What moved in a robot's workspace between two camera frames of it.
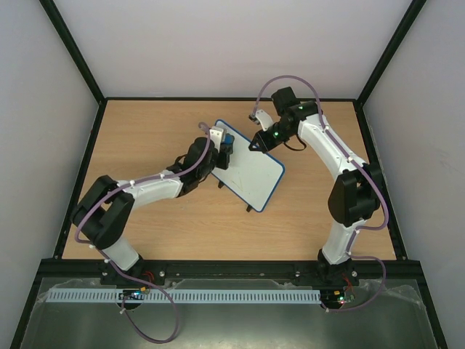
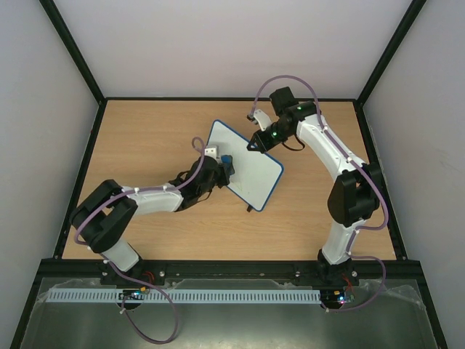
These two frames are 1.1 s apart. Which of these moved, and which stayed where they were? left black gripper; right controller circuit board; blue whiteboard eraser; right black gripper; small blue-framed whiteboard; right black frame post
Moved: left black gripper; blue whiteboard eraser
Stayed: right black gripper; right controller circuit board; right black frame post; small blue-framed whiteboard
